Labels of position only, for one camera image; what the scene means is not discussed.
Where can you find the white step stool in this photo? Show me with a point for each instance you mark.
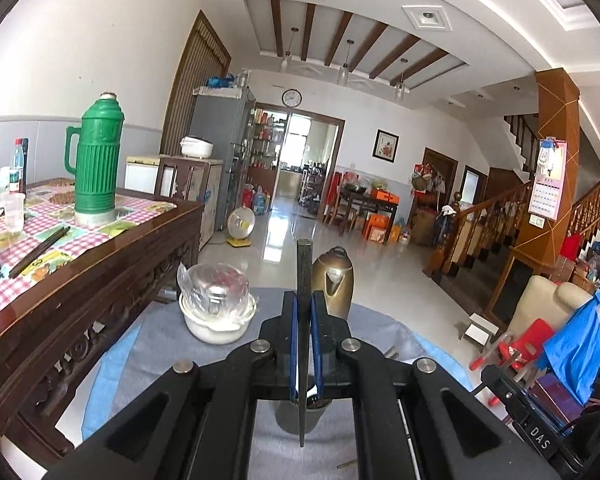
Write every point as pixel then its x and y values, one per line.
pixel 480 332

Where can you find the brown slatted door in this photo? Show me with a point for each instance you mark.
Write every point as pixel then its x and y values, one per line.
pixel 192 85

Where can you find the white bowl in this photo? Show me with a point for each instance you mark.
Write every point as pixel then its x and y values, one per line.
pixel 215 332

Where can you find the flat orange box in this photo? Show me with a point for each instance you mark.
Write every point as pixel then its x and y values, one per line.
pixel 385 194

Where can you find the clear plastic bag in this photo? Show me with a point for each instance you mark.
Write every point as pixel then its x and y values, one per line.
pixel 215 285

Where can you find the yellow round heater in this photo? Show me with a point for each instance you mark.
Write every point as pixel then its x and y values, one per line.
pixel 241 225

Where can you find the white chest freezer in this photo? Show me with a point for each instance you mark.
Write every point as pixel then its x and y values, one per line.
pixel 141 175

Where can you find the black chopstick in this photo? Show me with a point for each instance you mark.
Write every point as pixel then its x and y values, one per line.
pixel 37 252
pixel 45 252

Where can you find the dark bottle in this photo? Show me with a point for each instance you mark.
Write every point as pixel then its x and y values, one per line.
pixel 25 165

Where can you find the framed wall picture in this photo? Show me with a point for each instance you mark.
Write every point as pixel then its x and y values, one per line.
pixel 386 145

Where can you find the blue plastic sheet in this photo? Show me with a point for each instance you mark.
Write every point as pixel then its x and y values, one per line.
pixel 580 345

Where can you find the wooden stair railing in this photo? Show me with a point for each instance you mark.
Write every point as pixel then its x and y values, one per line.
pixel 485 230

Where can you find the clear plastic cup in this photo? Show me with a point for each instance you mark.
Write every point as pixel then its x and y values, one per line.
pixel 14 212

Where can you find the grey perforated utensil holder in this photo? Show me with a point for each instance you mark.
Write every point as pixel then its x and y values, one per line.
pixel 287 417

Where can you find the clear water bottle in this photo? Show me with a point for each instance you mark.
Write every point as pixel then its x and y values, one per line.
pixel 16 170

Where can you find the wood framed cabinet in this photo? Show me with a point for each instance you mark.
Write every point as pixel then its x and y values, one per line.
pixel 190 185

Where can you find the grey towel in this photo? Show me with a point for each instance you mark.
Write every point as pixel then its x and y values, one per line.
pixel 160 350

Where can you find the dark wooden chopstick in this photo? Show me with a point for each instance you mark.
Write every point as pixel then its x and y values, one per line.
pixel 304 270

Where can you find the light blue table cover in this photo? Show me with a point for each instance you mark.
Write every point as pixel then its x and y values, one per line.
pixel 107 385

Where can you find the round wall clock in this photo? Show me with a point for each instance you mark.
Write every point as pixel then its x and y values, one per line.
pixel 291 97

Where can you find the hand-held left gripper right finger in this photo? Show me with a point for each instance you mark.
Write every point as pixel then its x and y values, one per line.
pixel 316 345

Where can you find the wall calendar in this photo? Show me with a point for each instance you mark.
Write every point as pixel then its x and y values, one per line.
pixel 547 185

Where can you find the beige armchair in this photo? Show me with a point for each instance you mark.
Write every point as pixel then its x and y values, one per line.
pixel 540 305

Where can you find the red plastic chair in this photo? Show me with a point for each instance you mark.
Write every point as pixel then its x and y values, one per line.
pixel 522 342

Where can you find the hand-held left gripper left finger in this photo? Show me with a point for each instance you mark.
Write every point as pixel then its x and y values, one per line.
pixel 292 345

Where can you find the wooden column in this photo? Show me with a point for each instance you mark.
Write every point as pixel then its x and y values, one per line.
pixel 555 110

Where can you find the brass electric kettle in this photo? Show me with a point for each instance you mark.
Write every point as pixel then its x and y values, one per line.
pixel 335 280

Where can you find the recessed ceiling light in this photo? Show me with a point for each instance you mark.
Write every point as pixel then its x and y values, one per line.
pixel 426 16

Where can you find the carved wooden side table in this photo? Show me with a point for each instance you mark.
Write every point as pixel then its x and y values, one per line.
pixel 80 310

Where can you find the pendant lamp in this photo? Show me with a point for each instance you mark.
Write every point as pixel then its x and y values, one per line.
pixel 400 91
pixel 284 62
pixel 343 75

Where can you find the green thermos flask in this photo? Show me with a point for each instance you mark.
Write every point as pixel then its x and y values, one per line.
pixel 97 160

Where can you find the clear water jug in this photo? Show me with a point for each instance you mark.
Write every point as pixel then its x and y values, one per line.
pixel 404 232

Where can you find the white rice cooker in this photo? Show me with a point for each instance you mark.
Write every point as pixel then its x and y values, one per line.
pixel 196 147

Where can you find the grey refrigerator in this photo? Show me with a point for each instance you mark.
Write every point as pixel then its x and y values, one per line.
pixel 215 125

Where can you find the dark wooden dining table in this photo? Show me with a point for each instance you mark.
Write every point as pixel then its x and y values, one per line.
pixel 367 205

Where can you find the checkered tablecloth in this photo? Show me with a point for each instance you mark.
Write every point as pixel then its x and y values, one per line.
pixel 95 225

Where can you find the blue water jug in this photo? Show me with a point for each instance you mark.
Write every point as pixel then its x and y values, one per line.
pixel 261 202

